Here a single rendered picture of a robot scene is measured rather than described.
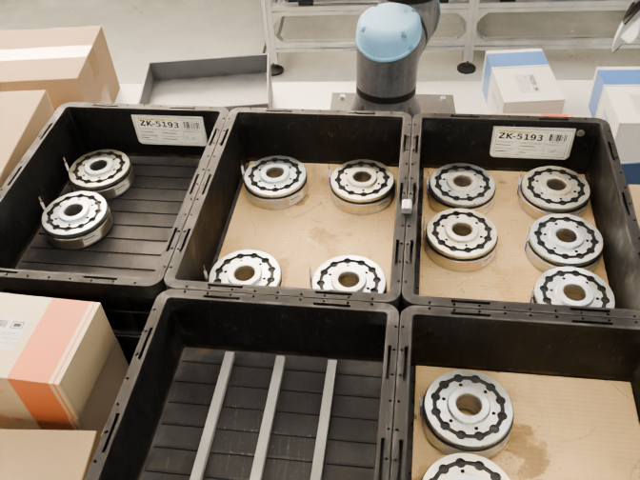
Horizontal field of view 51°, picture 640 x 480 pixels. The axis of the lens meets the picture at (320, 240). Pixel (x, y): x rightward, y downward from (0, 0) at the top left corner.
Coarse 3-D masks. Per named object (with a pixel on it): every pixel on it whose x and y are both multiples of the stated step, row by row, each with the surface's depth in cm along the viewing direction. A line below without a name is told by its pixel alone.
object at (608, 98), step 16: (608, 80) 137; (624, 80) 137; (592, 96) 143; (608, 96) 133; (624, 96) 132; (592, 112) 143; (608, 112) 133; (624, 112) 129; (624, 128) 127; (624, 144) 130; (624, 160) 132
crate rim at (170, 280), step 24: (408, 120) 107; (408, 144) 103; (216, 168) 101; (408, 168) 99; (192, 216) 94; (168, 288) 85; (192, 288) 84; (216, 288) 84; (240, 288) 84; (264, 288) 84; (288, 288) 83
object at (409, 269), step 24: (432, 120) 107; (456, 120) 107; (480, 120) 106; (504, 120) 106; (528, 120) 105; (552, 120) 105; (576, 120) 104; (600, 120) 104; (408, 192) 95; (624, 192) 92; (408, 216) 91; (624, 216) 89; (408, 240) 88; (408, 264) 85; (408, 288) 82; (552, 312) 78; (576, 312) 78; (600, 312) 78; (624, 312) 78
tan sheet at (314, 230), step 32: (320, 192) 111; (256, 224) 106; (288, 224) 106; (320, 224) 106; (352, 224) 105; (384, 224) 105; (224, 256) 102; (288, 256) 101; (320, 256) 101; (384, 256) 100
